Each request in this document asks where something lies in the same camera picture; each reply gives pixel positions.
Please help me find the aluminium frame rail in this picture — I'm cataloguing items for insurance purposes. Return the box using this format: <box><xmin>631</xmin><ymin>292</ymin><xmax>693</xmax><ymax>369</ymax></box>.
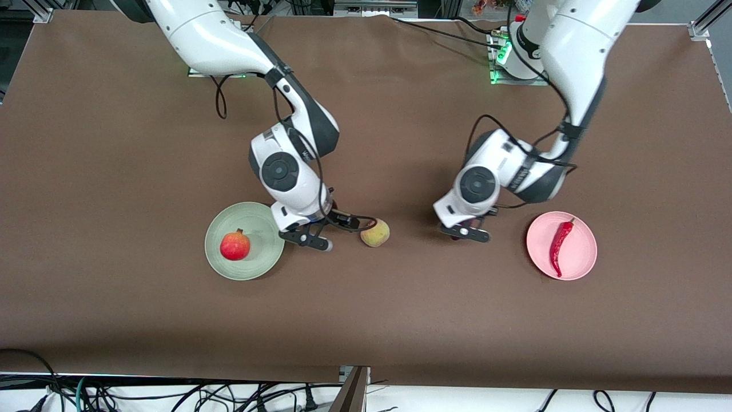
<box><xmin>333</xmin><ymin>0</ymin><xmax>419</xmax><ymax>18</ymax></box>

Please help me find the pink plate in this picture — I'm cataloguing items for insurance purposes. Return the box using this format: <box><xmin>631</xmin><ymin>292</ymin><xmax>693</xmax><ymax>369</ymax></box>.
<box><xmin>526</xmin><ymin>211</ymin><xmax>598</xmax><ymax>281</ymax></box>

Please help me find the brown table cover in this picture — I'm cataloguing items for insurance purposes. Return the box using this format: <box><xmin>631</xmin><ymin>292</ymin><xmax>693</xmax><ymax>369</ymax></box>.
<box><xmin>0</xmin><ymin>10</ymin><xmax>732</xmax><ymax>393</ymax></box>

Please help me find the thick black cable loop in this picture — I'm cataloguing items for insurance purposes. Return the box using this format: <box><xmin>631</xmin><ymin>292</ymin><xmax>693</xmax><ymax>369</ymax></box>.
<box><xmin>0</xmin><ymin>348</ymin><xmax>65</xmax><ymax>412</ymax></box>

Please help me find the long black table cable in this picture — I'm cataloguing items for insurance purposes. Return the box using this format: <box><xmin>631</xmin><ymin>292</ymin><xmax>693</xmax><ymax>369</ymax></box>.
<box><xmin>389</xmin><ymin>16</ymin><xmax>504</xmax><ymax>50</ymax></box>

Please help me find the pale green plate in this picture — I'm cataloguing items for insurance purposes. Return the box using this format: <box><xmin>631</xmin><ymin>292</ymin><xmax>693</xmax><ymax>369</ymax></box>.
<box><xmin>205</xmin><ymin>201</ymin><xmax>285</xmax><ymax>281</ymax></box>

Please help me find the red chili pepper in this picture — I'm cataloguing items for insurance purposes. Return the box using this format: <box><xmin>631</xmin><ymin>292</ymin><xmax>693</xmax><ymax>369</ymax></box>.
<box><xmin>549</xmin><ymin>217</ymin><xmax>576</xmax><ymax>279</ymax></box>

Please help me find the red pomegranate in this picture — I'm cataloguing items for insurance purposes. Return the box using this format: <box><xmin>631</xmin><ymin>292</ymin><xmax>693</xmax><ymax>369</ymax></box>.
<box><xmin>220</xmin><ymin>228</ymin><xmax>252</xmax><ymax>262</ymax></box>

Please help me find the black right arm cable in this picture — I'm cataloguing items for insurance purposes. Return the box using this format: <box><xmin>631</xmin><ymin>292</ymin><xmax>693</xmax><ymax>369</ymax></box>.
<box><xmin>214</xmin><ymin>73</ymin><xmax>379</xmax><ymax>233</ymax></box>

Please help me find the yellow pink peach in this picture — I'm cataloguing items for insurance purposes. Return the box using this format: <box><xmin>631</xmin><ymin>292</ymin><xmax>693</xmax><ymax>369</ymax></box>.
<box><xmin>360</xmin><ymin>219</ymin><xmax>391</xmax><ymax>248</ymax></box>

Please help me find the short black table cable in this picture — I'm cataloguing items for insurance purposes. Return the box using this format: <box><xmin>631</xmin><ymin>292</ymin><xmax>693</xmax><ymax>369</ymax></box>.
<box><xmin>455</xmin><ymin>17</ymin><xmax>496</xmax><ymax>35</ymax></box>

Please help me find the metal left arm base mount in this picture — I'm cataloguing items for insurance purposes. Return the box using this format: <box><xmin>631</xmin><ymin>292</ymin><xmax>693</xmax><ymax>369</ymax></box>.
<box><xmin>488</xmin><ymin>27</ymin><xmax>551</xmax><ymax>87</ymax></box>

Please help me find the aluminium profile post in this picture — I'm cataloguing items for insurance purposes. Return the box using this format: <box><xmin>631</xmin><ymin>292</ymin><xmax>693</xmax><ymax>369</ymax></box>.
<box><xmin>329</xmin><ymin>365</ymin><xmax>371</xmax><ymax>412</ymax></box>

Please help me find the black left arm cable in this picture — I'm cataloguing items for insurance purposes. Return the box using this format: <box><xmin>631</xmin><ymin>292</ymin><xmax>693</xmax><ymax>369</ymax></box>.
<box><xmin>466</xmin><ymin>0</ymin><xmax>579</xmax><ymax>208</ymax></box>

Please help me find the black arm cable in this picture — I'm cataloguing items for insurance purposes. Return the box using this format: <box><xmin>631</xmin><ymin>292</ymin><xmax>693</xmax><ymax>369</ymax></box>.
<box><xmin>214</xmin><ymin>73</ymin><xmax>379</xmax><ymax>233</ymax></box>
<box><xmin>466</xmin><ymin>0</ymin><xmax>579</xmax><ymax>208</ymax></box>

